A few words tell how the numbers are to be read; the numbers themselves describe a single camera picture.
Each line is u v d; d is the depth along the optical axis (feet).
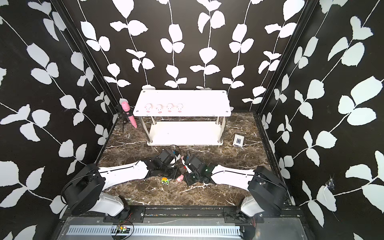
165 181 2.73
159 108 2.37
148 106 2.43
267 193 1.41
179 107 2.40
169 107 2.37
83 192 1.40
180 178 2.73
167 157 2.22
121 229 2.30
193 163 2.11
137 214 2.40
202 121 3.76
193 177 2.33
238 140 3.32
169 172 2.43
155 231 2.30
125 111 3.13
